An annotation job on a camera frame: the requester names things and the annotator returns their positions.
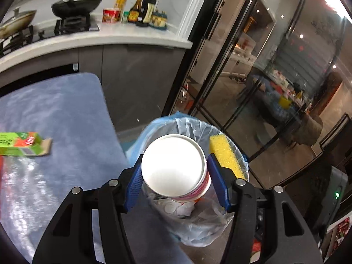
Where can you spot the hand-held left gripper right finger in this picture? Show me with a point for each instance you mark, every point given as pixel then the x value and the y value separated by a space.
pixel 218 178

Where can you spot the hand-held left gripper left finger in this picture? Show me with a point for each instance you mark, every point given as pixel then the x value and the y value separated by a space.
pixel 133 184

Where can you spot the yellow sponge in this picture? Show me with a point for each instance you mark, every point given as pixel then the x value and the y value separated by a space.
pixel 225 151

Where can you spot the white paper cup pink pattern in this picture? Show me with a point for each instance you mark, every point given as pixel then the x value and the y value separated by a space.
pixel 173 165

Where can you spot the trash bin with clear liner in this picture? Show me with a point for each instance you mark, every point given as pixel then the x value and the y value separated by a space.
pixel 192 132

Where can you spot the brown dining chair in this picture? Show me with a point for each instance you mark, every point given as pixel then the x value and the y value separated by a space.
pixel 308 129

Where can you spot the blue plush table cloth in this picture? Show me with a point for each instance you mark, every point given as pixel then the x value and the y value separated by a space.
pixel 68 110

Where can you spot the cluttered dining table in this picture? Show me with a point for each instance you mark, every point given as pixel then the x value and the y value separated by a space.
pixel 280 93

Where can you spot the small green cardboard box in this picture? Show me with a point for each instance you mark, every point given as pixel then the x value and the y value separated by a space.
pixel 16 143

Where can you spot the glass sliding door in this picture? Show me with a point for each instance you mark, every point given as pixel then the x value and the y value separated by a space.
pixel 247 46

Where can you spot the pack of small bottles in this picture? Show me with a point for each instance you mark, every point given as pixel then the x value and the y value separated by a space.
pixel 159 19

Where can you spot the small green jar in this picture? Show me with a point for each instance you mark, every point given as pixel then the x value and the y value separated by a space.
pixel 125 17

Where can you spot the red instant noodle cup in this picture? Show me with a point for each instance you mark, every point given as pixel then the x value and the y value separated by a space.
pixel 111 15

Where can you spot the black gas stove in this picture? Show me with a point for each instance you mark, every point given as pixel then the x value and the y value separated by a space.
pixel 66 27

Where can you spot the soy sauce bottle yellow label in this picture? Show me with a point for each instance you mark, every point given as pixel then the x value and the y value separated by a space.
pixel 134 12

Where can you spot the yellow food packet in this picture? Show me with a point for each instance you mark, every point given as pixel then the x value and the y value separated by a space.
pixel 121 1

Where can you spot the black wok with lid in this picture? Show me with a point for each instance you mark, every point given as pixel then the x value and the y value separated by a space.
pixel 77 4

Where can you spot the beige pan with lid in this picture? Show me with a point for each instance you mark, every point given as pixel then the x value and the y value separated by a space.
pixel 16 22

